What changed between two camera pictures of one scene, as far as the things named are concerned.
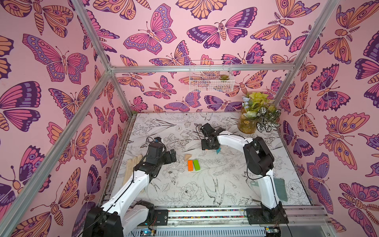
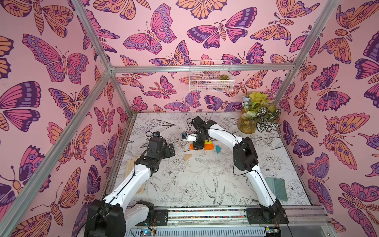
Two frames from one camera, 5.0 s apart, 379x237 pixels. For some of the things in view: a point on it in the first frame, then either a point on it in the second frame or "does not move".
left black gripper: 168,159 -> 168,154
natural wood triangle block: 187,156 does not move
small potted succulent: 224,77 does not move
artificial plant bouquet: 258,106 does not move
